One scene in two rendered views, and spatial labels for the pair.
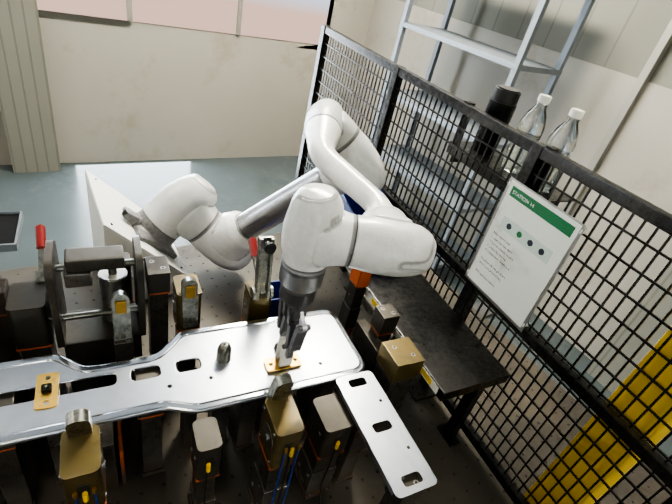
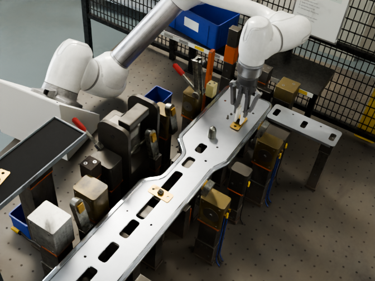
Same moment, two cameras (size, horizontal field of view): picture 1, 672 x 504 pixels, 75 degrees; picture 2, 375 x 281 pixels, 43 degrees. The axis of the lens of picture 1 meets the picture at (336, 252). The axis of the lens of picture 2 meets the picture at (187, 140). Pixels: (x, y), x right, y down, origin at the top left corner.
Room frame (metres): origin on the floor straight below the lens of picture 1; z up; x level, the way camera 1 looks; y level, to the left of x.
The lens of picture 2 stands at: (-0.41, 0.90, 2.26)
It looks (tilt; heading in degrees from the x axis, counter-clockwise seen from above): 45 degrees down; 331
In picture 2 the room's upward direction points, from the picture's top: 6 degrees clockwise
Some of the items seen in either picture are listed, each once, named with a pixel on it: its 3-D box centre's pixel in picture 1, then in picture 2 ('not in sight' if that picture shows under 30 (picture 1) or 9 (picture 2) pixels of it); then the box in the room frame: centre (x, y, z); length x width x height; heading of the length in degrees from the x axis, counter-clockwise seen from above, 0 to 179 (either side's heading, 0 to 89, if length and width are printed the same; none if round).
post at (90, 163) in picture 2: (9, 352); (94, 200); (0.62, 0.67, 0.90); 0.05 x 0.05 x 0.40; 33
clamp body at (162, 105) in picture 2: (184, 334); (158, 142); (0.82, 0.34, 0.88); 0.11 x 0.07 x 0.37; 33
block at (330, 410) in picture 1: (323, 453); (273, 157); (0.61, -0.09, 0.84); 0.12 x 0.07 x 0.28; 33
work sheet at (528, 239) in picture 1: (518, 254); (321, 3); (0.96, -0.44, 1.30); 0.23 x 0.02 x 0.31; 33
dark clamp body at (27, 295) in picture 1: (41, 351); (105, 192); (0.65, 0.62, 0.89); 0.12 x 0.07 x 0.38; 33
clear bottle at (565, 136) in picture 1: (557, 150); not in sight; (1.09, -0.46, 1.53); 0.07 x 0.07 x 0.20
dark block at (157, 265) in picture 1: (158, 328); not in sight; (0.80, 0.40, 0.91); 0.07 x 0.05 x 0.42; 33
